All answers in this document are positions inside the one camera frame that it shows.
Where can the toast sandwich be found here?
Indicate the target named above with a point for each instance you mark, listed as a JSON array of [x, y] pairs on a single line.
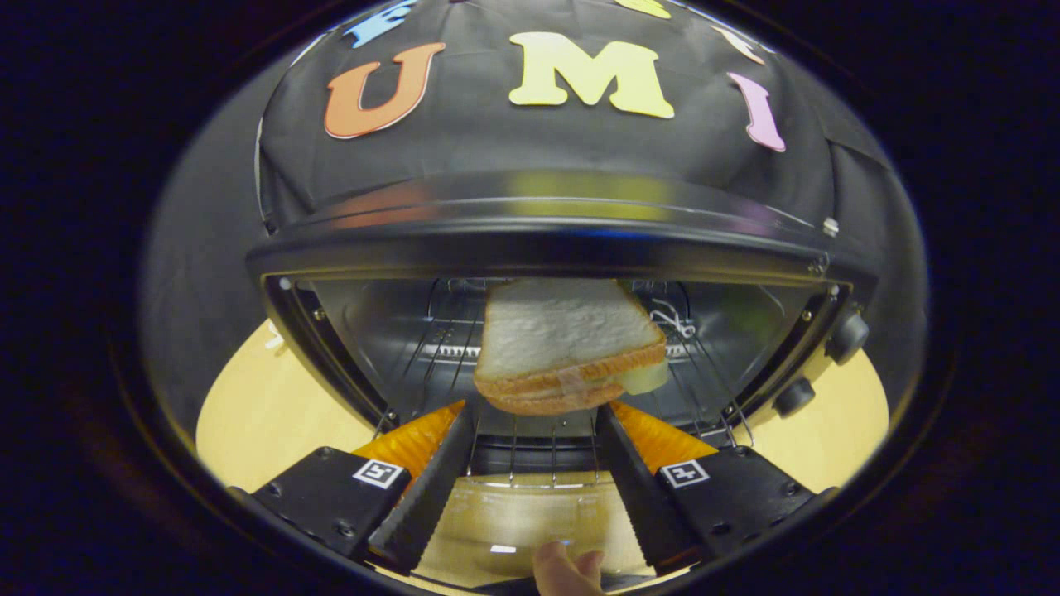
[[563, 331]]

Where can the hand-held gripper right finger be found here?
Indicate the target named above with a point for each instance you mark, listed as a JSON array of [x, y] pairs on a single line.
[[638, 488]]

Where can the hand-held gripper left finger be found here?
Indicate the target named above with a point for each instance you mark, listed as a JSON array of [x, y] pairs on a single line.
[[426, 497]]

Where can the black toaster oven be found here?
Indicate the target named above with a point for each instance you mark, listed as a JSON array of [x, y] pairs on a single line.
[[538, 240]]

